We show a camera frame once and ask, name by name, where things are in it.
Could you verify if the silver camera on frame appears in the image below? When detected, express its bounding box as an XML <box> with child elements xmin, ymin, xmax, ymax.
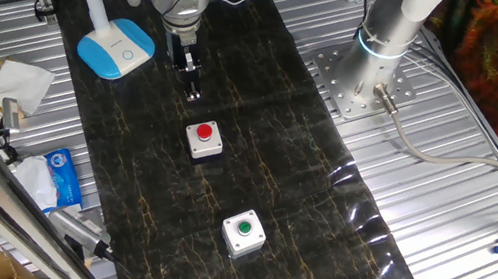
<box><xmin>41</xmin><ymin>203</ymin><xmax>122</xmax><ymax>264</ymax></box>

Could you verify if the blue tissue pack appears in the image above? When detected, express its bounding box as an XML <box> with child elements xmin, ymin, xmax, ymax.
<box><xmin>7</xmin><ymin>139</ymin><xmax>92</xmax><ymax>222</ymax></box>

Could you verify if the white crumpled tissue paper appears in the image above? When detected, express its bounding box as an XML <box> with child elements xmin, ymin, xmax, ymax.
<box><xmin>0</xmin><ymin>55</ymin><xmax>59</xmax><ymax>123</ymax></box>

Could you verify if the small silver metal device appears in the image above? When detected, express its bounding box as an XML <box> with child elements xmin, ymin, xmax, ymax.
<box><xmin>0</xmin><ymin>95</ymin><xmax>27</xmax><ymax>134</ymax></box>

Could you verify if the black marble pattern mat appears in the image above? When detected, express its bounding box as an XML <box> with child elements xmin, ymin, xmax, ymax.
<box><xmin>4</xmin><ymin>0</ymin><xmax>491</xmax><ymax>279</ymax></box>

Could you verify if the red push button box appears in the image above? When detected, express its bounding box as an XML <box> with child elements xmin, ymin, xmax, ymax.
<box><xmin>180</xmin><ymin>115</ymin><xmax>229</xmax><ymax>165</ymax></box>

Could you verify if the green push button box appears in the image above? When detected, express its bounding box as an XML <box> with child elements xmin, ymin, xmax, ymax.
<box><xmin>215</xmin><ymin>203</ymin><xmax>272</xmax><ymax>265</ymax></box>

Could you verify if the silver robot mounting plate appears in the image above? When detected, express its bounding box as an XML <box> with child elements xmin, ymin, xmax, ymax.
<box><xmin>302</xmin><ymin>42</ymin><xmax>423</xmax><ymax>133</ymax></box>

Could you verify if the grey robot power cable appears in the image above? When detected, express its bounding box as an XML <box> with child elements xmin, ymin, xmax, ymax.
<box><xmin>357</xmin><ymin>80</ymin><xmax>498</xmax><ymax>203</ymax></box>

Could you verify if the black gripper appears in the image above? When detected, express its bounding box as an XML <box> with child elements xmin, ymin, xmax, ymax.
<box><xmin>156</xmin><ymin>28</ymin><xmax>213</xmax><ymax>105</ymax></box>

